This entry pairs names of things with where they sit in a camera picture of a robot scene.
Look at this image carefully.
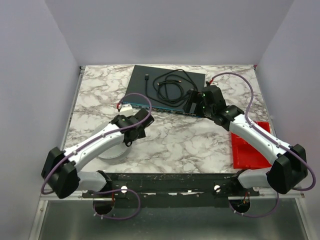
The grey cable spool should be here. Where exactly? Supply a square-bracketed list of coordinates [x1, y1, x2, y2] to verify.
[91, 122, 132, 161]

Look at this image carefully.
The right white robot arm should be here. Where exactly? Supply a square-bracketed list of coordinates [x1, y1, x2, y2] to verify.
[183, 85, 308, 194]

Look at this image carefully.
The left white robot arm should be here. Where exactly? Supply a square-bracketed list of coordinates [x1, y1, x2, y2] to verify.
[41, 109, 154, 199]

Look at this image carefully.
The red plastic tray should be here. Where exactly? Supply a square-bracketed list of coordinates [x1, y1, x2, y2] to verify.
[230, 118, 271, 170]

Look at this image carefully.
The black USB cable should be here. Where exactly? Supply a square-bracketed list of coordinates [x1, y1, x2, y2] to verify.
[143, 69, 197, 107]

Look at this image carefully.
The dark network switch box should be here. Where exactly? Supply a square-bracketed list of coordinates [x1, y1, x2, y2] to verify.
[123, 65, 206, 115]

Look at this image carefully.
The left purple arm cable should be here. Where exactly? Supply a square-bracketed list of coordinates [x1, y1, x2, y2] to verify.
[40, 93, 153, 196]

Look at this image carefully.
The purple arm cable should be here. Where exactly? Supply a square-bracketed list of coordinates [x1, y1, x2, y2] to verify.
[209, 72, 316, 192]
[40, 93, 153, 196]

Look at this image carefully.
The aluminium frame rail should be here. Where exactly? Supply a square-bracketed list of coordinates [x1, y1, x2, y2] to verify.
[59, 65, 86, 150]

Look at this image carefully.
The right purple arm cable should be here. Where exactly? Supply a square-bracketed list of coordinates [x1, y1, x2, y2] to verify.
[209, 72, 316, 192]

